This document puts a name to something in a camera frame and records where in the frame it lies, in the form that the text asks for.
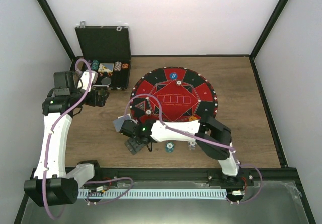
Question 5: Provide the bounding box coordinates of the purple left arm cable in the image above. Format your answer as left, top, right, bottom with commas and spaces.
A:
42, 58, 92, 220

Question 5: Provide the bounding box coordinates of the grey round dealer disc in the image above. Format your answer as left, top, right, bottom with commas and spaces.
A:
101, 77, 112, 86

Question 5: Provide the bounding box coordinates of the black poker chip case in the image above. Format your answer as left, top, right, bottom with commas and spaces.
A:
75, 21, 131, 90

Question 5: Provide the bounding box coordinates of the blue small blind button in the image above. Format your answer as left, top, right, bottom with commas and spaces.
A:
169, 72, 178, 80

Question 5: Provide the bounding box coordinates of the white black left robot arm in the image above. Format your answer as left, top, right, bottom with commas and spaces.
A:
24, 71, 109, 207

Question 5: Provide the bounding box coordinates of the round red black poker mat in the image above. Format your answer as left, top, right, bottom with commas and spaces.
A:
130, 67, 218, 123

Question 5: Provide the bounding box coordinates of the light blue slotted cable duct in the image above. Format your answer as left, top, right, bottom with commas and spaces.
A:
77, 189, 227, 200

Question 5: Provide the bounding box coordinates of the blue backed card deck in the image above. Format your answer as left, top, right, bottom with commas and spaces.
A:
113, 114, 131, 132

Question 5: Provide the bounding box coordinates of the teal chip stack in case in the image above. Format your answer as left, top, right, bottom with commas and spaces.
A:
91, 60, 100, 70

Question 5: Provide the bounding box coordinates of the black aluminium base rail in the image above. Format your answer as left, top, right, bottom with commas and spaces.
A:
30, 167, 298, 187

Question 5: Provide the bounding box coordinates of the red yellow chip stack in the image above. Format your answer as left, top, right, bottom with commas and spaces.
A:
122, 63, 129, 69

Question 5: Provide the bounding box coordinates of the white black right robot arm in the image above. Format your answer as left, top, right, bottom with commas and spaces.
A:
113, 114, 242, 185

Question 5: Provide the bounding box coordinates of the white purple chip stack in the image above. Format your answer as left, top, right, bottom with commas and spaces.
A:
188, 141, 197, 150

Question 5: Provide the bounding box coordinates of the teal chip stack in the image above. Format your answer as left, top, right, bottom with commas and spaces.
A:
91, 60, 100, 70
165, 142, 175, 153

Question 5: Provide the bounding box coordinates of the boxed card deck in case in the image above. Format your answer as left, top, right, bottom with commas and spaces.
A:
98, 63, 114, 73

